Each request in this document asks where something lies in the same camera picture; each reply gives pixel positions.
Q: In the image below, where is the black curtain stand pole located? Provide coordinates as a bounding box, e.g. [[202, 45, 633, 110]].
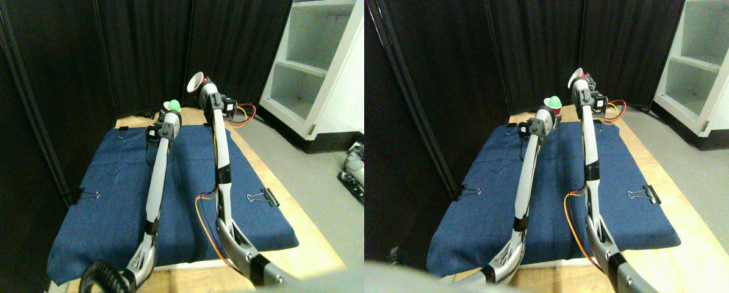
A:
[[367, 0, 462, 199], [0, 0, 75, 208]]

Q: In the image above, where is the orange wire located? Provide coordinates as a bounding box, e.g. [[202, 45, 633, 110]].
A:
[[224, 103, 256, 128], [564, 189, 603, 269], [602, 99, 627, 125], [195, 192, 243, 272]]

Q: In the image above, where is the white board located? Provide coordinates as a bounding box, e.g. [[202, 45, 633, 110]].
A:
[[157, 262, 224, 272]]

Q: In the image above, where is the dark blue cloth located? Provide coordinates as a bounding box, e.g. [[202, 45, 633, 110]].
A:
[[47, 124, 300, 286], [426, 121, 682, 278]]

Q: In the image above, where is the grey and black machine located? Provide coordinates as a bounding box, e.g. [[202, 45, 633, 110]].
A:
[[338, 143, 364, 205]]

